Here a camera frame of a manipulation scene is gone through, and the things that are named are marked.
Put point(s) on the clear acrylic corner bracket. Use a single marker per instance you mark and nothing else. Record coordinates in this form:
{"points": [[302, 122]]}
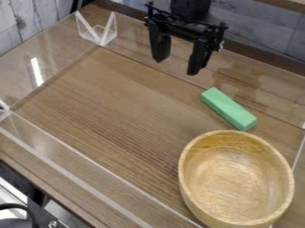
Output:
{"points": [[97, 34]]}

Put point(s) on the wooden bowl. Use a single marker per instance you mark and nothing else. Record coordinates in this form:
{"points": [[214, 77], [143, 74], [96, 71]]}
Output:
{"points": [[235, 180]]}

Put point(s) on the green rectangular block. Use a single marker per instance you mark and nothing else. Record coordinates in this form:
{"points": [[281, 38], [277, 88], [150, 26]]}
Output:
{"points": [[229, 109]]}

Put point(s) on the clear acrylic tray wall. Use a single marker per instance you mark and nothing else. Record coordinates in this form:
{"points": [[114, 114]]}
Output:
{"points": [[97, 119]]}

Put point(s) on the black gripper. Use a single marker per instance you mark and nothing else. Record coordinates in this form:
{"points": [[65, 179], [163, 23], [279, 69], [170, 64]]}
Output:
{"points": [[187, 21]]}

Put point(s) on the black metal bracket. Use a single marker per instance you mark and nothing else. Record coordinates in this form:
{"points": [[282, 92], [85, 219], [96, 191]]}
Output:
{"points": [[45, 220]]}

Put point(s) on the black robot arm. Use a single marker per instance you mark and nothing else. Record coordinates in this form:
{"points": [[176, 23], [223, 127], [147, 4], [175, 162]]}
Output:
{"points": [[186, 22]]}

